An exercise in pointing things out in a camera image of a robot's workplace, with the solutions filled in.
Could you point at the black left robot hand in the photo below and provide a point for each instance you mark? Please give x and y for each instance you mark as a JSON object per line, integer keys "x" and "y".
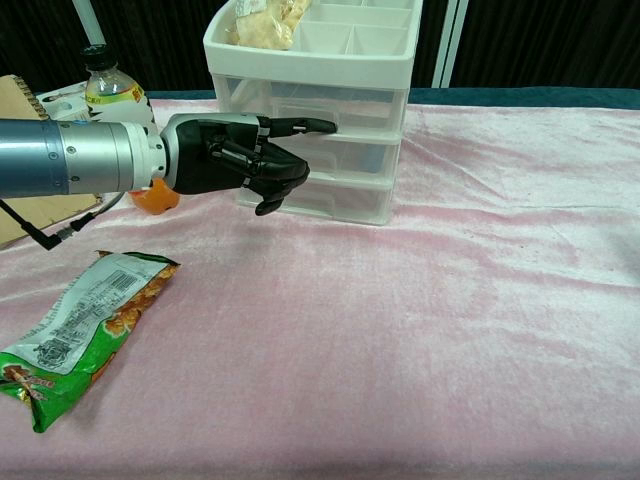
{"x": 200, "y": 160}

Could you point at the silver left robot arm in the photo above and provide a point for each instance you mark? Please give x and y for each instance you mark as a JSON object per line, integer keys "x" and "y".
{"x": 75, "y": 155}

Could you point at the clear drawer with divider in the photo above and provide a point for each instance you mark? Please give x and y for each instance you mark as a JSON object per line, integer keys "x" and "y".
{"x": 360, "y": 105}

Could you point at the orange juice bottle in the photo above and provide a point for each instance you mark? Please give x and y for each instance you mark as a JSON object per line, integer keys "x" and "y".
{"x": 107, "y": 85}

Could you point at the white printed carton box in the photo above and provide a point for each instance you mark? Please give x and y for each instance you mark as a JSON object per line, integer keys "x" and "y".
{"x": 65, "y": 107}

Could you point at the yellowish snack bag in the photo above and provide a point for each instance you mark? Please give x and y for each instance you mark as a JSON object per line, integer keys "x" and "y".
{"x": 265, "y": 27}

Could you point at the white slanted pole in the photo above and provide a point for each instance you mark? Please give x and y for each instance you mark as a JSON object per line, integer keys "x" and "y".
{"x": 90, "y": 22}

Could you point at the brown spiral notebook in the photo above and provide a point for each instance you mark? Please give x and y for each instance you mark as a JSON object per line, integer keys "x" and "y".
{"x": 15, "y": 100}

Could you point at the green snack bag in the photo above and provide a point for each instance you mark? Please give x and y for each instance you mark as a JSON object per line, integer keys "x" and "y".
{"x": 75, "y": 325}

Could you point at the pink velvet tablecloth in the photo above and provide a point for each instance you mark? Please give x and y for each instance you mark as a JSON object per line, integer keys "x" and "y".
{"x": 375, "y": 325}

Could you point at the black curtain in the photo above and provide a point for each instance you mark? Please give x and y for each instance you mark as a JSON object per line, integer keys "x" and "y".
{"x": 550, "y": 40}

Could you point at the white plastic drawer unit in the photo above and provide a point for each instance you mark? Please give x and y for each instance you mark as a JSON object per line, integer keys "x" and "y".
{"x": 325, "y": 62}

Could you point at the white vertical post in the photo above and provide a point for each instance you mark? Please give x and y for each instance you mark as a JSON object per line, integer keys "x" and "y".
{"x": 447, "y": 45}

